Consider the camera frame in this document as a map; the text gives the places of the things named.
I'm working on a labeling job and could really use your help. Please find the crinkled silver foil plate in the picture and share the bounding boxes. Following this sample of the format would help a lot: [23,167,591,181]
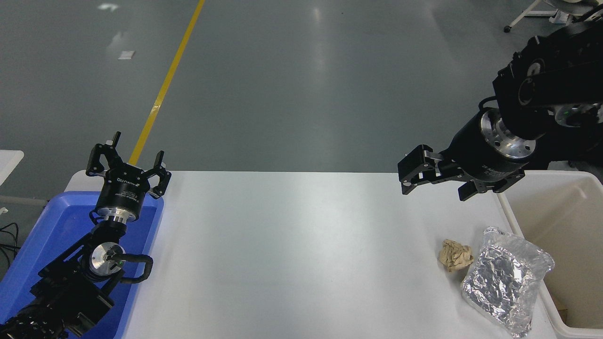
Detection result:
[461,226,555,339]

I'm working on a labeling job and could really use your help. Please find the small white side table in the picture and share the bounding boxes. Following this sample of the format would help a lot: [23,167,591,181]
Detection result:
[0,150,48,208]

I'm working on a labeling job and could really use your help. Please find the white wheeled chair frame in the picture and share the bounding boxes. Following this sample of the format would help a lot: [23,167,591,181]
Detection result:
[503,0,592,33]

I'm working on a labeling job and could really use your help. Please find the black cables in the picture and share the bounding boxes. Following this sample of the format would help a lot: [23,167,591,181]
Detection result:
[0,223,20,265]

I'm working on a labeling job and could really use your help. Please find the large pale plastic bin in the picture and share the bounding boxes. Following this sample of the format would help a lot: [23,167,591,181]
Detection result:
[495,170,603,339]

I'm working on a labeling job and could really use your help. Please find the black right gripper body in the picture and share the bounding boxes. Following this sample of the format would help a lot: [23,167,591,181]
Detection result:
[442,108,529,194]

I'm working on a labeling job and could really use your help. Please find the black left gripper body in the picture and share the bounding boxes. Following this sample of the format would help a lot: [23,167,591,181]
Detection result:
[95,165,151,218]

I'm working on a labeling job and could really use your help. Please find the crumpled tan paper ball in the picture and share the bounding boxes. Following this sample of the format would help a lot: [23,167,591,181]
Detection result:
[438,239,474,273]

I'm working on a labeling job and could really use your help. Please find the blue plastic tray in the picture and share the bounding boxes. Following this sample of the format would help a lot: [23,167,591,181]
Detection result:
[0,191,164,339]

